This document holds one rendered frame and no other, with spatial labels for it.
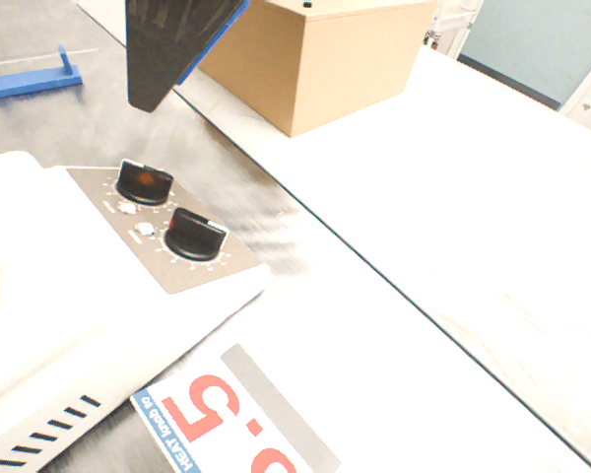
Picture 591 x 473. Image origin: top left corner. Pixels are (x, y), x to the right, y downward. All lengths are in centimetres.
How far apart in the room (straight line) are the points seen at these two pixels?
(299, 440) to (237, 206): 18
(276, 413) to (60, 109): 38
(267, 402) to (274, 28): 30
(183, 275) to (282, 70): 23
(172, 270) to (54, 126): 27
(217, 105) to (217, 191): 14
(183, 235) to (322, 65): 22
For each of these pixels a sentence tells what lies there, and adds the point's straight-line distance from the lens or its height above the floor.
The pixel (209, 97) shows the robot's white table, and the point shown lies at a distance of 43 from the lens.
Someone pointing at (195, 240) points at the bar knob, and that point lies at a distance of 19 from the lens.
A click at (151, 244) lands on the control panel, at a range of 18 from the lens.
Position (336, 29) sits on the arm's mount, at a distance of 34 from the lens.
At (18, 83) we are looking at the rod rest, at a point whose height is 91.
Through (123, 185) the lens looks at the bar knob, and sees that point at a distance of 22.
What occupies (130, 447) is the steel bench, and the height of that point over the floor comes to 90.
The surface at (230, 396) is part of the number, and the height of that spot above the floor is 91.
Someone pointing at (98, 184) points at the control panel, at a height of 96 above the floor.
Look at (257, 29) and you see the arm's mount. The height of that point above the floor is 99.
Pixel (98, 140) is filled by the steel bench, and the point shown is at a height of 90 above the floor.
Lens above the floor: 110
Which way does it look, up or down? 51 degrees down
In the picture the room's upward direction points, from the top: 11 degrees clockwise
